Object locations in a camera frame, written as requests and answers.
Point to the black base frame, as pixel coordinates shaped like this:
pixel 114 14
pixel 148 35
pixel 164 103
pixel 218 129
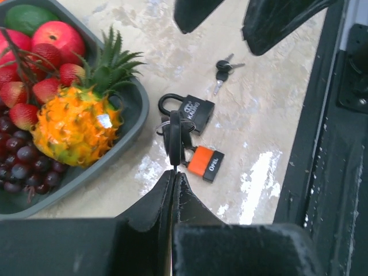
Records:
pixel 325 186

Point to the large black key bunch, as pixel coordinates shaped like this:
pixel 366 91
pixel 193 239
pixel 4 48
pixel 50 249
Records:
pixel 175 130

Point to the orange horned melon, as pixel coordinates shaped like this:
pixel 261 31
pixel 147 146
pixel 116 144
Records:
pixel 77 126

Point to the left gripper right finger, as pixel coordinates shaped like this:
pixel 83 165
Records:
pixel 188 209

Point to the green avocado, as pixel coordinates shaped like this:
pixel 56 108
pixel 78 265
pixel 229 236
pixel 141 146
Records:
pixel 28 18

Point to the green pineapple crown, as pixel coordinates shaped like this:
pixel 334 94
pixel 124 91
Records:
pixel 112 70

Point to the small black key bunch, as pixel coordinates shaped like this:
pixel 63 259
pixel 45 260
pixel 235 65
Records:
pixel 224 70

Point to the red strawberry cluster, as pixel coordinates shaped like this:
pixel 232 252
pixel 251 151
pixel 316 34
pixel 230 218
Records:
pixel 38 80

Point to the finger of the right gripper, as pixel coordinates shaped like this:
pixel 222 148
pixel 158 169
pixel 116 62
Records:
pixel 189 14
pixel 268 22

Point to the red apple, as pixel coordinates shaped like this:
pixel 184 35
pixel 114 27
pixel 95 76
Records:
pixel 62 36

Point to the dark red grape bunch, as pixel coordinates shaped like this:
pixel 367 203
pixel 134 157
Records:
pixel 23 166

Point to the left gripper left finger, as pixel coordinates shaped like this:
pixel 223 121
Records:
pixel 144 231

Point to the orange black padlock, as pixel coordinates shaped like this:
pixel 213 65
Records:
pixel 204 163

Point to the grey fruit tray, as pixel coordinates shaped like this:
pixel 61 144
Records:
pixel 136 107

